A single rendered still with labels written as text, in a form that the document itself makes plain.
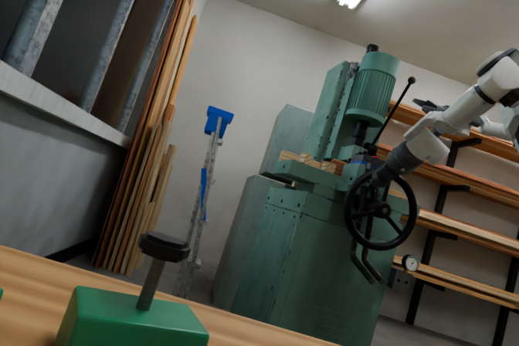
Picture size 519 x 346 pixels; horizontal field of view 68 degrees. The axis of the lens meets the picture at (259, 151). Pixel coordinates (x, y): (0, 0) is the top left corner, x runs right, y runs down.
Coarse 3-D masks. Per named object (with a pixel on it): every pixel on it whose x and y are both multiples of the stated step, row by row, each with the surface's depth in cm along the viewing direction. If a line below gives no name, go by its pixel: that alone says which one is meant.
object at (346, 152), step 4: (344, 148) 177; (348, 148) 174; (352, 148) 170; (356, 148) 169; (360, 148) 170; (364, 148) 170; (340, 152) 181; (344, 152) 176; (348, 152) 172; (352, 152) 169; (356, 152) 169; (340, 156) 179; (344, 156) 175; (348, 156) 171; (340, 160) 178; (344, 160) 174
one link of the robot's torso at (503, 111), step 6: (498, 108) 131; (504, 108) 128; (510, 108) 125; (516, 108) 124; (504, 114) 128; (510, 114) 125; (516, 114) 123; (504, 120) 127; (510, 120) 125; (516, 120) 124; (504, 126) 127; (510, 126) 125; (516, 126) 124; (510, 132) 126; (516, 132) 125; (510, 138) 129; (516, 138) 126; (516, 144) 127
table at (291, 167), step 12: (276, 168) 167; (288, 168) 151; (300, 168) 151; (312, 168) 152; (300, 180) 159; (312, 180) 152; (324, 180) 153; (336, 180) 154; (360, 192) 146; (396, 204) 160; (408, 204) 161; (408, 216) 165
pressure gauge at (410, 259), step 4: (404, 256) 154; (408, 256) 153; (412, 256) 153; (404, 260) 153; (408, 260) 152; (412, 260) 153; (416, 260) 153; (404, 264) 153; (408, 264) 152; (412, 264) 153; (416, 264) 153; (404, 268) 155; (408, 268) 152; (412, 268) 153; (416, 268) 153; (404, 272) 154
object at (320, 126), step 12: (336, 72) 202; (324, 84) 213; (336, 84) 195; (324, 96) 206; (336, 96) 194; (324, 108) 199; (336, 108) 193; (312, 120) 212; (324, 120) 193; (312, 132) 205; (324, 132) 191; (312, 144) 198; (324, 144) 191; (312, 156) 192
